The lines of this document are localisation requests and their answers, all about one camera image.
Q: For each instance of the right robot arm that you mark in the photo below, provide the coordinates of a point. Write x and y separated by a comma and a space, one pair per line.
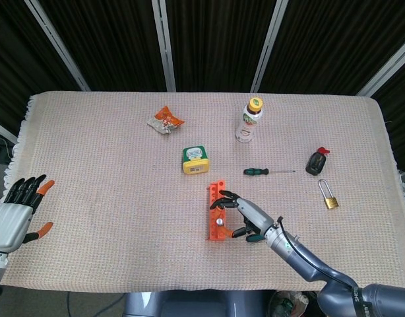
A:
321, 264

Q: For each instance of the brass padlock long shackle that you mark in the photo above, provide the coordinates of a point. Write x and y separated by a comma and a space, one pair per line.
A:
332, 202

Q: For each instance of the drink bottle yellow cap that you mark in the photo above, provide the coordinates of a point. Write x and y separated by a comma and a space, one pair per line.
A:
247, 125

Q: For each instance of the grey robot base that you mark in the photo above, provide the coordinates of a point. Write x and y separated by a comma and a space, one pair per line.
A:
189, 305

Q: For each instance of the orange tool holder rack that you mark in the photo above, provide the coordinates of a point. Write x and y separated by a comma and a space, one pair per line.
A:
213, 211

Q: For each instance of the green black striped screwdriver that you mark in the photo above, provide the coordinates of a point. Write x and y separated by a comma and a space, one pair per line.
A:
255, 171

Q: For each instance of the beige woven tablecloth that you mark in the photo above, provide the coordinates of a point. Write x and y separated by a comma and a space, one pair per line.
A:
107, 198

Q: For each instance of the grey partition frame post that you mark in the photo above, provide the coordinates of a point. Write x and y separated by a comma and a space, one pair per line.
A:
163, 43
3, 131
270, 43
387, 67
57, 43

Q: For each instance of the trash bin with bag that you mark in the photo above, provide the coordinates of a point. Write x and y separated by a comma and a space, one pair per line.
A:
288, 305

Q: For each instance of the yellow box green lid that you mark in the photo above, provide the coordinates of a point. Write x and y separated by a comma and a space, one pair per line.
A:
196, 162

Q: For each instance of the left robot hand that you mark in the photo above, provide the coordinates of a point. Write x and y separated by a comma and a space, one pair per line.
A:
9, 224

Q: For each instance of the crumpled orange snack wrapper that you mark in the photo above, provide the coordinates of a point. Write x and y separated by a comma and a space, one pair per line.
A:
164, 120

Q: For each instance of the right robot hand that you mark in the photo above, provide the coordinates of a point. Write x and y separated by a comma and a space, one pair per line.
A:
257, 216

